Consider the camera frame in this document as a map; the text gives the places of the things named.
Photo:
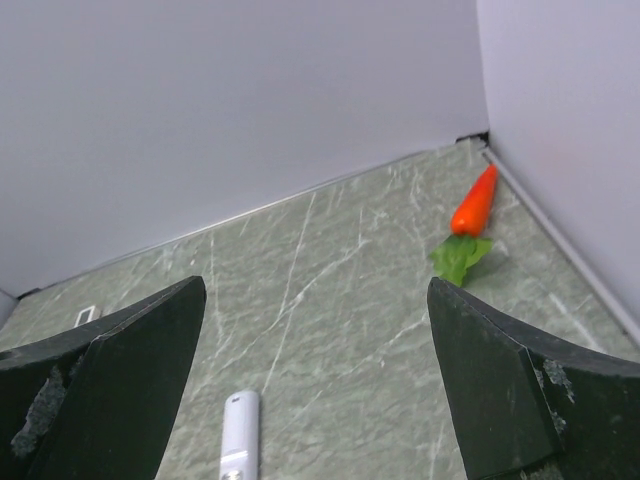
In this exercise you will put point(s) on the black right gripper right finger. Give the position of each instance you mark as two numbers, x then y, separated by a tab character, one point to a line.
526	403

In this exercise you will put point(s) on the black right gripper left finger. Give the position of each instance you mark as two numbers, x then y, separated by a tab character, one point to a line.
100	401

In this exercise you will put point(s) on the small white remote control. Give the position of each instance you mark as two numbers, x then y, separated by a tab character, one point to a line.
87	315

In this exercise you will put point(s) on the orange toy carrot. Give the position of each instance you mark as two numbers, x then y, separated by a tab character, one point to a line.
472	215

